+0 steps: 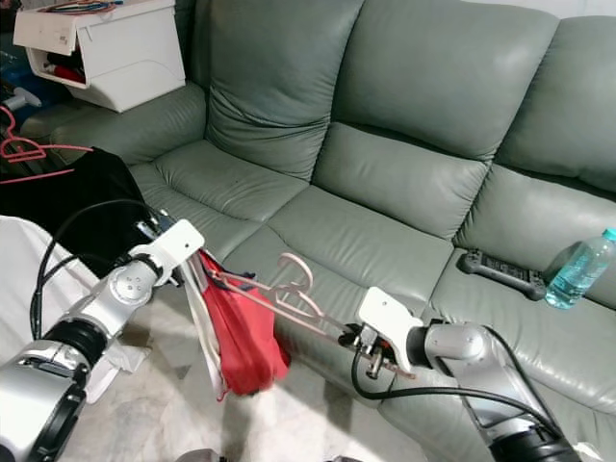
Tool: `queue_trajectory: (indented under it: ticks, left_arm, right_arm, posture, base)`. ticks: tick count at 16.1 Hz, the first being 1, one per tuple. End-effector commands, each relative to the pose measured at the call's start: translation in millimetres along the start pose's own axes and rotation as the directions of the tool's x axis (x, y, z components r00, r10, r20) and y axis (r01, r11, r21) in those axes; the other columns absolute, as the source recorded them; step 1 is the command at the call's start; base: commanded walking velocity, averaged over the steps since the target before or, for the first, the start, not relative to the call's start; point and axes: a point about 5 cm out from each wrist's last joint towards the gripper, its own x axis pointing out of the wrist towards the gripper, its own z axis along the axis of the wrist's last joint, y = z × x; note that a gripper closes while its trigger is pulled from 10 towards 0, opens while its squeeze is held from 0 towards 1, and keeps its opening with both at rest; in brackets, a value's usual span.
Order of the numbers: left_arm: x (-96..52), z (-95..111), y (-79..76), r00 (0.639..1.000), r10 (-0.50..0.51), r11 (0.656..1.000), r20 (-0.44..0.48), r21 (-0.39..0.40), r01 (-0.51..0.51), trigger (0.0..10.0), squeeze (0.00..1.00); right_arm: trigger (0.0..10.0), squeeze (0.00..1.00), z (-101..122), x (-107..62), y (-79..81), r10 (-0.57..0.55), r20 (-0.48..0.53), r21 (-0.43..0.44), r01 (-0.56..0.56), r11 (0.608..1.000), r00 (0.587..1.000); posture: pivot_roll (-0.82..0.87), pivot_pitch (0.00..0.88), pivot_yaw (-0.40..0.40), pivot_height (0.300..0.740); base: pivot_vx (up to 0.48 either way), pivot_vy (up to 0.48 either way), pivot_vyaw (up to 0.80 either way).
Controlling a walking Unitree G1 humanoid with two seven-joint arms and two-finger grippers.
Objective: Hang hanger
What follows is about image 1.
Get grey-green leather sofa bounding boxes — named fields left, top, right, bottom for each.
left=48, top=0, right=616, bottom=462

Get white red navy-trimmed jersey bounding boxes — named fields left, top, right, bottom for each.
left=192, top=252, right=292, bottom=400

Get white storage box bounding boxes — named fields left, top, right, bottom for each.
left=14, top=0, right=186, bottom=114

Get black garment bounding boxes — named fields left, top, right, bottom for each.
left=0, top=147, right=155, bottom=280

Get pink plastic hanger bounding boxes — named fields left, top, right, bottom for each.
left=0, top=104, right=92, bottom=184
left=212, top=252, right=420, bottom=381

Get clear teal water bottle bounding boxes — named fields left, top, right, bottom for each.
left=544, top=228, right=616, bottom=311

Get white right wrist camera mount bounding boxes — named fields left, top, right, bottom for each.
left=356, top=286, right=424, bottom=372

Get silver robot left leg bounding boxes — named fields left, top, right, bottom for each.
left=173, top=448, right=227, bottom=462

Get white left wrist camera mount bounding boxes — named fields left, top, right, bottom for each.
left=130, top=218, right=205, bottom=280

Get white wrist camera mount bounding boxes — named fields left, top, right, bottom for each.
left=130, top=218, right=205, bottom=280
left=356, top=286, right=424, bottom=372

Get dark blue plastic crate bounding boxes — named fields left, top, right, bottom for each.
left=0, top=38, right=39, bottom=95

